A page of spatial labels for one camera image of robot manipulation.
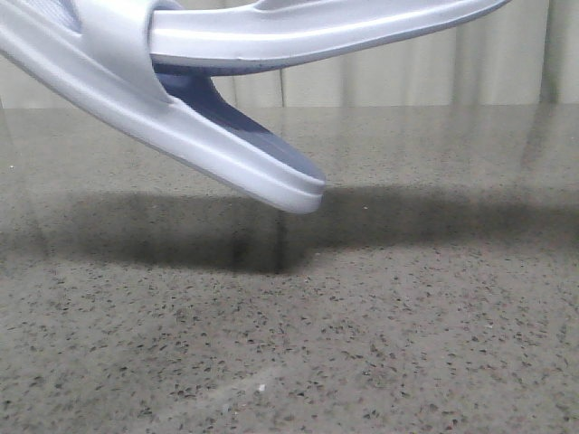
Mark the light blue slipper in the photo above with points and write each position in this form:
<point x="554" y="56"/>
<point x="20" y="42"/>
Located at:
<point x="271" y="35"/>
<point x="96" y="54"/>

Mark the grey-white pleated curtain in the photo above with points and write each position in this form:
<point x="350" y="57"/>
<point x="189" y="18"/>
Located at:
<point x="525" y="52"/>

